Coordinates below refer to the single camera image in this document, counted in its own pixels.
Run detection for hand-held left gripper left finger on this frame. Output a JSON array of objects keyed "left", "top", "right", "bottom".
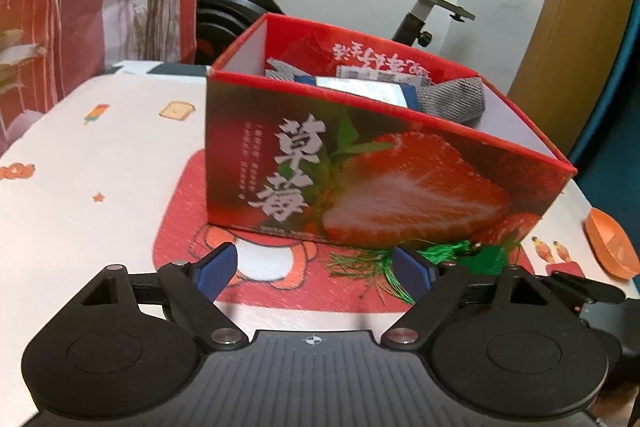
[{"left": 80, "top": 242, "right": 250, "bottom": 351}]

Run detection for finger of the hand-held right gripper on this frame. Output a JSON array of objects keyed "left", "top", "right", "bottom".
[{"left": 547, "top": 271, "right": 629, "bottom": 309}]

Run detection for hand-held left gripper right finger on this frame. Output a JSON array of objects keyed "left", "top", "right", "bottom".
[{"left": 382, "top": 245, "right": 547, "bottom": 351}]

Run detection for green tassel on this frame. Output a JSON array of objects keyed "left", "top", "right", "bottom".
[{"left": 327, "top": 240, "right": 522, "bottom": 306}]

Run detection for red strawberry print cardboard box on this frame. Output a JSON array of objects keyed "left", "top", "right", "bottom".
[{"left": 205, "top": 12, "right": 579, "bottom": 251}]

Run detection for grey knitted sock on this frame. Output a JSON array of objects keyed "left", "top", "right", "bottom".
[{"left": 265, "top": 57, "right": 489, "bottom": 126}]

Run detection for blue and white packet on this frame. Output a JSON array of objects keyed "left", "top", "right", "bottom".
[{"left": 294, "top": 74, "right": 427, "bottom": 110}]

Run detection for orange plastic bowl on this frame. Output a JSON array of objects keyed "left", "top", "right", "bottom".
[{"left": 585, "top": 207, "right": 640, "bottom": 281}]

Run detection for white cartoon print tablecloth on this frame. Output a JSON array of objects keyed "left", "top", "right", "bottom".
[{"left": 0, "top": 59, "right": 640, "bottom": 427}]

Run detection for teal curtain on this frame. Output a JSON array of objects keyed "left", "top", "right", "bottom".
[{"left": 567, "top": 0, "right": 640, "bottom": 188}]

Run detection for wooden door panel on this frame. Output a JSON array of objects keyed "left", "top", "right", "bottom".
[{"left": 507, "top": 0, "right": 640, "bottom": 128}]

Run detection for pink bamboo print sheet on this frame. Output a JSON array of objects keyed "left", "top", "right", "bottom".
[{"left": 0, "top": 0, "right": 209, "bottom": 150}]

